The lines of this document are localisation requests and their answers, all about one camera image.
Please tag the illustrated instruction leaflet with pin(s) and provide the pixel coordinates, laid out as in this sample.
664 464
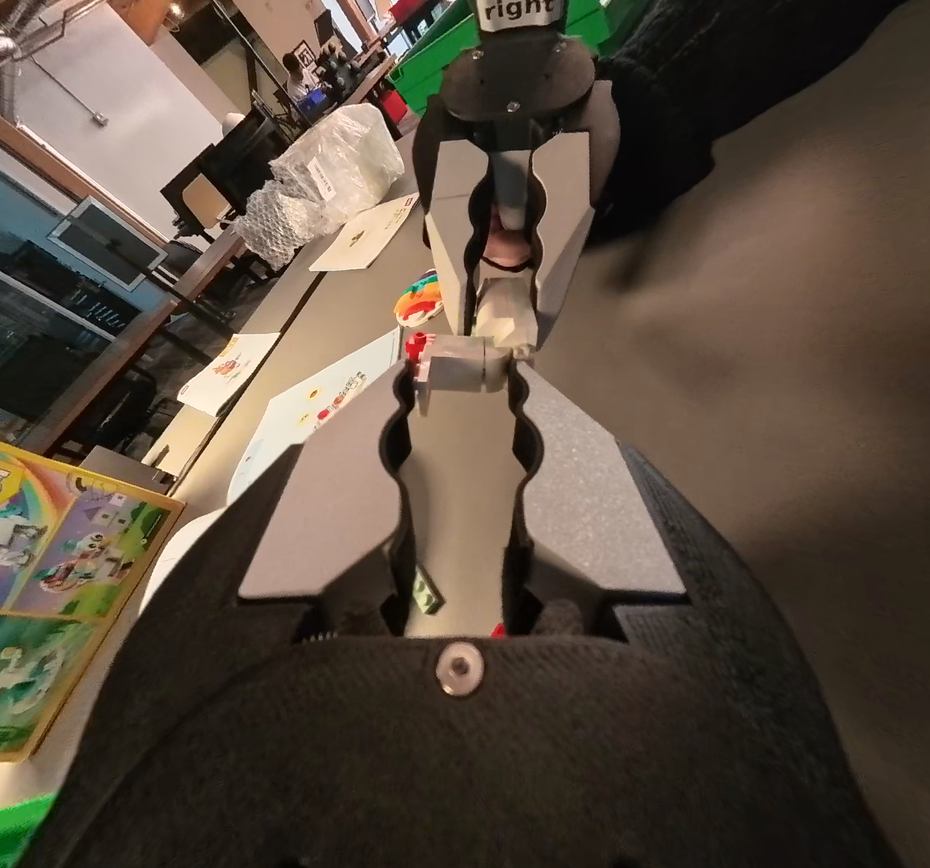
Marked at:
229 374

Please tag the person's right hand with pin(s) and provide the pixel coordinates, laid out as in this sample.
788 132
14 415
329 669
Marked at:
508 250

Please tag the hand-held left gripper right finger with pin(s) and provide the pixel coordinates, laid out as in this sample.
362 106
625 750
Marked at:
596 505

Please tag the closed white instruction booklet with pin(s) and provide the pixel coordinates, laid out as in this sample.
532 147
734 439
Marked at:
363 236

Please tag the yellow lego set box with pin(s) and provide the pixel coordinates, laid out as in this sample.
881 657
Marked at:
80 577

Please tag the clear bubble wrap bag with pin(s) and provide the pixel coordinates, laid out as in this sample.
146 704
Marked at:
327 170

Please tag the round rainbow lego disc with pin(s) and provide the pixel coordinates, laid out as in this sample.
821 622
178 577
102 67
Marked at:
421 301

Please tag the white lego build red top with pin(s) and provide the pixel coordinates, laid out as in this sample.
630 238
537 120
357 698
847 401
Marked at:
465 367

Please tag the wall mounted monitor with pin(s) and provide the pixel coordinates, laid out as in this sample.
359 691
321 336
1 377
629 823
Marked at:
109 243

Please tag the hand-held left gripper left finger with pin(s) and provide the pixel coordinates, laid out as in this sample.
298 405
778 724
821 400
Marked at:
327 505

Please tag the open light blue instruction booklet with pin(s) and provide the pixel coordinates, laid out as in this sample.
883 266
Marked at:
320 403

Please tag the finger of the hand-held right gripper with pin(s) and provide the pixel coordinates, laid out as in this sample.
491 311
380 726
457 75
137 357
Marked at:
567 214
450 214

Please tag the person's right forearm black sleeve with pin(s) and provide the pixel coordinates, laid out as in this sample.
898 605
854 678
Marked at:
726 47

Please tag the light green lego plate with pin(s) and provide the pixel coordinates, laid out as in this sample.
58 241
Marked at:
427 588

